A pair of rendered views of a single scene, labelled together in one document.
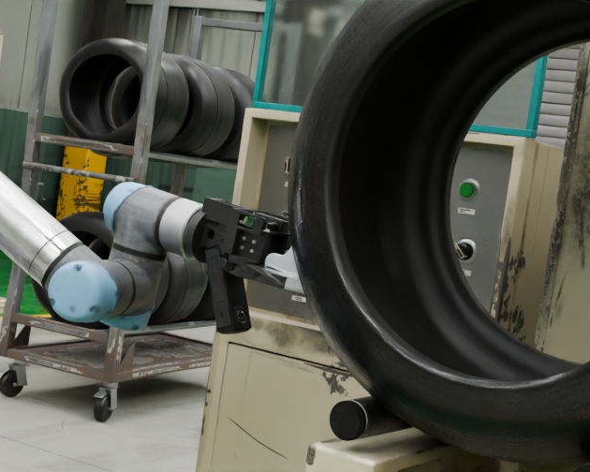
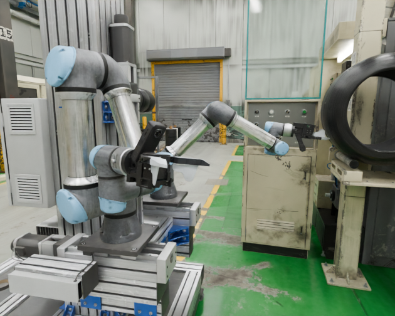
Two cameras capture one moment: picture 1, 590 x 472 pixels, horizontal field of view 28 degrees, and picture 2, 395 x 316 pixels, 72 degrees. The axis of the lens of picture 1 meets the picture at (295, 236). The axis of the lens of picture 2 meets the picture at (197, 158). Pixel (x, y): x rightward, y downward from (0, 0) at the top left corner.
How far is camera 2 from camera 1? 1.16 m
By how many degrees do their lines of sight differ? 19
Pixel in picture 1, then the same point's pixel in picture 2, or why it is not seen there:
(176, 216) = (288, 128)
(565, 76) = (197, 80)
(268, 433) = (262, 172)
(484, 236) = (309, 121)
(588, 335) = (362, 138)
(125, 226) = (273, 131)
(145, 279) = not seen: hidden behind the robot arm
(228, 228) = (304, 128)
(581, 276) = (359, 126)
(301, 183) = (338, 116)
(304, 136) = (338, 106)
